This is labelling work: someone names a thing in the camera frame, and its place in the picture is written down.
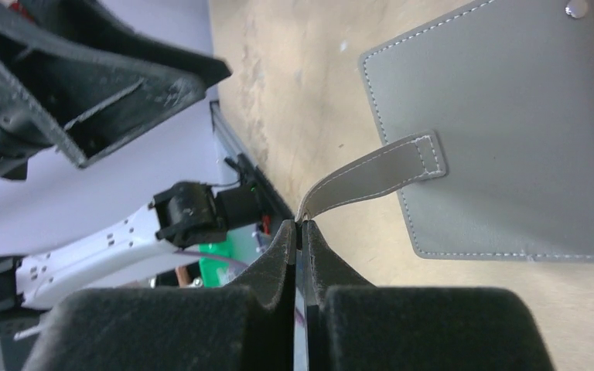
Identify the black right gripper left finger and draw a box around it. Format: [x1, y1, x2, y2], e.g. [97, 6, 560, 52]
[25, 221, 296, 370]

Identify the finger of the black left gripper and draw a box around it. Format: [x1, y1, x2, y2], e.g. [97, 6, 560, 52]
[0, 1, 230, 169]

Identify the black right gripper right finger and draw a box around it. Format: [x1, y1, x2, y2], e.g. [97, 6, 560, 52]
[302, 221, 553, 370]

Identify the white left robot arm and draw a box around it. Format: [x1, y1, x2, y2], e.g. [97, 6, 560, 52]
[0, 1, 261, 337]

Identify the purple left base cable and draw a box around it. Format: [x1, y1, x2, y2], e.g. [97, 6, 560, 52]
[173, 250, 252, 270]

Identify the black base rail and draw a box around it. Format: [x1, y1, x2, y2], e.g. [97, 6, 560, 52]
[210, 100, 294, 220]

